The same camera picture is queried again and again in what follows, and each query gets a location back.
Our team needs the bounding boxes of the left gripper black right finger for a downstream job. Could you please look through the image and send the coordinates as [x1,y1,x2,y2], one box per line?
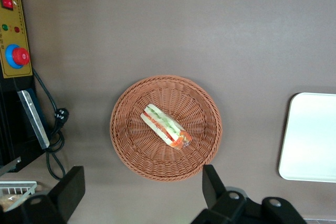
[191,164,307,224]

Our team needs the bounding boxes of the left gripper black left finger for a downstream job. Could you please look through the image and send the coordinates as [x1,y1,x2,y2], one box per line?
[0,166,86,224]

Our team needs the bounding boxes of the plastic sandwich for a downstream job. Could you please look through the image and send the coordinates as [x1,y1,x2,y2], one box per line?
[140,104,193,152]

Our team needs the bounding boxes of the round brown wicker basket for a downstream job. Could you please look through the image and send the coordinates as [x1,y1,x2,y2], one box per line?
[109,74,223,183]

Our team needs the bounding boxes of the cream plastic tray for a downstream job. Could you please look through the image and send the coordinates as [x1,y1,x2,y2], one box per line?
[278,92,336,184]

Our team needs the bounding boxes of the packaged bread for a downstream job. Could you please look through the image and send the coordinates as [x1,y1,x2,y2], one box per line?
[0,194,27,213]

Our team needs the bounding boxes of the black fryer with yellow panel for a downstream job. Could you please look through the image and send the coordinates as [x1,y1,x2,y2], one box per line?
[0,0,51,177]

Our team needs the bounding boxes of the white wire rack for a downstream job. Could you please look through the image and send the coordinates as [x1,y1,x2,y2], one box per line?
[0,180,38,213]

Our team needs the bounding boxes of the black power cable with plug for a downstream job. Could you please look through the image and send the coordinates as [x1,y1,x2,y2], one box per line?
[32,68,70,182]

